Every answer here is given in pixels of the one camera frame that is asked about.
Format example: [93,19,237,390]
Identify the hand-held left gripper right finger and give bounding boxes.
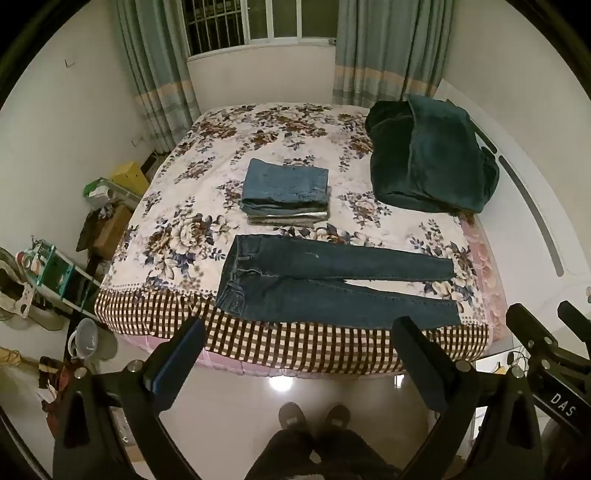
[392,316,546,480]

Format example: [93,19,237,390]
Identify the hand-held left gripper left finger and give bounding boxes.
[53,318,206,480]

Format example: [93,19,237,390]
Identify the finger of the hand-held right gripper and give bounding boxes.
[505,303,571,377]
[556,300,591,337]

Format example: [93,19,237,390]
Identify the dark blue jeans pants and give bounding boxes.
[215,234,462,330]

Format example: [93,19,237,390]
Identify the stack of folded pants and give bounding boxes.
[241,158,329,227]

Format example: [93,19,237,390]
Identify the grey mug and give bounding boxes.
[68,318,118,361]

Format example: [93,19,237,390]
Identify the person's black shoe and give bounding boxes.
[279,402,305,432]
[325,405,352,431]

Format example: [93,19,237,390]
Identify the red and dark clothes pile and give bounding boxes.
[39,355,93,416]

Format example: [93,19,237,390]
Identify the person's legs in dark trousers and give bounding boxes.
[245,427,402,480]

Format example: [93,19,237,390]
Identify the brown cardboard box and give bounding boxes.
[95,205,134,259]

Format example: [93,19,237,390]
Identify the teal framed rack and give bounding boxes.
[28,240,102,319]

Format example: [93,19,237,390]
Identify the white slippers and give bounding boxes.
[0,249,65,330]

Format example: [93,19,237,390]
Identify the white bed headboard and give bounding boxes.
[434,78,591,333]

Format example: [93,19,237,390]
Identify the floral bedsheet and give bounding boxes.
[95,104,509,374]

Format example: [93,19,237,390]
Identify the green and white packet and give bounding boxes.
[83,180,116,209]

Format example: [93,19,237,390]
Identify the yellow box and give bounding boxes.
[109,161,149,197]

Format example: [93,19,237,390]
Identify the dark green plush blanket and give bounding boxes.
[365,95,500,214]

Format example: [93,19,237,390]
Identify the barred window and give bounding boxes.
[182,0,340,58]

